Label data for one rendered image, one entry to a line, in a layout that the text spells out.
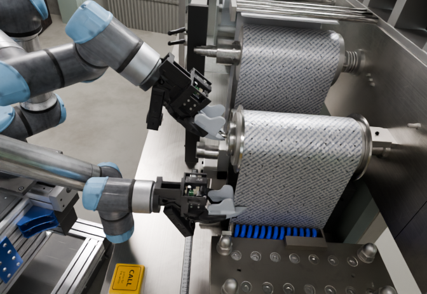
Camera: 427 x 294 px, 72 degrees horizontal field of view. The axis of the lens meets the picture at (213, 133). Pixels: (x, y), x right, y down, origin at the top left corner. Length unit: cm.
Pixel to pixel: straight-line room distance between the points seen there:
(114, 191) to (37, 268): 112
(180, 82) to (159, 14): 405
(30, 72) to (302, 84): 59
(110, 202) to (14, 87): 29
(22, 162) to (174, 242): 43
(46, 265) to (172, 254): 99
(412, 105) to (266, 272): 45
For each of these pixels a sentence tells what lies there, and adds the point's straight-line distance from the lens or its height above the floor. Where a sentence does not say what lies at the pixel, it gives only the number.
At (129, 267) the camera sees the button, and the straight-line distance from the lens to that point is 82.
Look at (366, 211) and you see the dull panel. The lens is 83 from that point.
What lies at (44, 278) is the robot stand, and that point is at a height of 21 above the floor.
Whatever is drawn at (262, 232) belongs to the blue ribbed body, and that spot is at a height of 104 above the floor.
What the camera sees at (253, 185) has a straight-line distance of 65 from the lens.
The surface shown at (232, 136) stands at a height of 128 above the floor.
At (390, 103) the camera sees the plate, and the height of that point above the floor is 133.
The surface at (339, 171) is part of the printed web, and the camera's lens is 66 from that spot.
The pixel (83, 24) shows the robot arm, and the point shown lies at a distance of 54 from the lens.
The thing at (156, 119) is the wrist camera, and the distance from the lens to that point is 62.
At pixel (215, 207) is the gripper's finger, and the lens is 67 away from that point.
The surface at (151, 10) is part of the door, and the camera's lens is 463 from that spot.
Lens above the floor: 165
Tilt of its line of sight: 39 degrees down
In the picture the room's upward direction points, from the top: 6 degrees clockwise
